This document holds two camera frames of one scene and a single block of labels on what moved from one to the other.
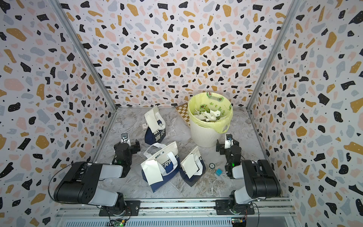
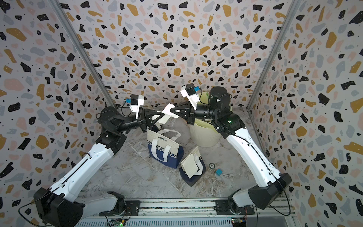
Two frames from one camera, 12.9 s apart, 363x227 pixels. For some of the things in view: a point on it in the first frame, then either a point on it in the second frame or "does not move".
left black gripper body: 133,150 → 142,121
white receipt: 153,172 → 168,114
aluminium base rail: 86,213 does not move
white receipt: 190,166 does not move
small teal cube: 219,171 does not move
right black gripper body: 223,151 → 192,117
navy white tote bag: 167,157 → 162,147
